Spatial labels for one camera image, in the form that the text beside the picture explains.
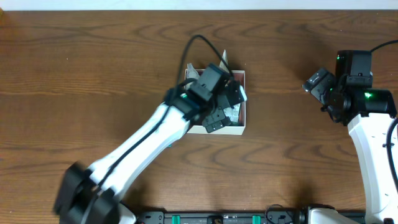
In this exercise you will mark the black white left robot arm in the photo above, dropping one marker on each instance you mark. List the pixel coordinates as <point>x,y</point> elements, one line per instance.
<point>93,194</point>

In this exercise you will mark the white cosmetic tube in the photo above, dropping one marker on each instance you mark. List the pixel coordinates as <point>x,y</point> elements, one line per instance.
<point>224,62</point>

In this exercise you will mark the green white soap box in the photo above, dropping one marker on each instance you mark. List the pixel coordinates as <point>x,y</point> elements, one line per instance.
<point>233,114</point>

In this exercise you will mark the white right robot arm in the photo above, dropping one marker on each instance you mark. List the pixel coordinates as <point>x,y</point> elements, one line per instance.
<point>371,118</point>

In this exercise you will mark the white box with pink interior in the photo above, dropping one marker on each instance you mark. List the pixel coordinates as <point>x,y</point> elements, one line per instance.
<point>235,128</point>

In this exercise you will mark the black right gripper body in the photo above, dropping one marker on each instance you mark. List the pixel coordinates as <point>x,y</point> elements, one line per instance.
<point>318,84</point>

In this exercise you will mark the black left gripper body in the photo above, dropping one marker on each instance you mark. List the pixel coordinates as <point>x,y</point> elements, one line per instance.
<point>216,118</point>

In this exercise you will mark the clear spray bottle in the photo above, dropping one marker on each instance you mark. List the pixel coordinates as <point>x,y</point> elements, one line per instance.
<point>191,76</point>

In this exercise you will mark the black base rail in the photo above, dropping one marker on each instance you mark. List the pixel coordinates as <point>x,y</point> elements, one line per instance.
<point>272,216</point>

